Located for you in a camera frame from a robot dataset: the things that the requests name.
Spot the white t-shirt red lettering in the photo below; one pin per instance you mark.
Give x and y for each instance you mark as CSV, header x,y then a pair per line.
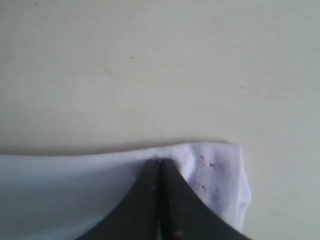
x,y
61,197

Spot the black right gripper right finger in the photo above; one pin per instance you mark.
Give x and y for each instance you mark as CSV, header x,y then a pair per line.
x,y
182,214

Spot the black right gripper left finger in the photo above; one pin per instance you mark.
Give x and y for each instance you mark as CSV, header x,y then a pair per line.
x,y
136,216

